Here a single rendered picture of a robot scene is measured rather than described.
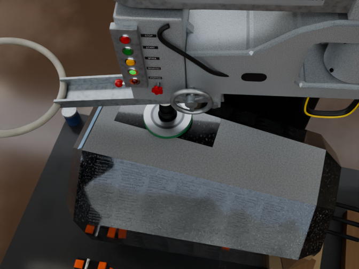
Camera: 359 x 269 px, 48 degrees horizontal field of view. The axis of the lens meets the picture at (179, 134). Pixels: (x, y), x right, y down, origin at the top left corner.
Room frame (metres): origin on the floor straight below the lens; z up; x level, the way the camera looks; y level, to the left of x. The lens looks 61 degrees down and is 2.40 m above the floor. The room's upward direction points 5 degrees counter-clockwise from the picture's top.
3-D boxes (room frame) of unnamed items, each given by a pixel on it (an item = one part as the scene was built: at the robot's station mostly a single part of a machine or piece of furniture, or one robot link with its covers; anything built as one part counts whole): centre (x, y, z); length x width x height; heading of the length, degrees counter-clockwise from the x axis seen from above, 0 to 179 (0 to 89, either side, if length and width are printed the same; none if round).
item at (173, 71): (0.92, -0.03, 1.36); 0.36 x 0.22 x 0.45; 81
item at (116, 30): (0.83, 0.13, 1.41); 0.08 x 0.03 x 0.28; 81
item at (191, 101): (0.79, -0.06, 1.24); 0.15 x 0.10 x 0.15; 81
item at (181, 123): (0.93, 0.04, 0.89); 0.21 x 0.21 x 0.01
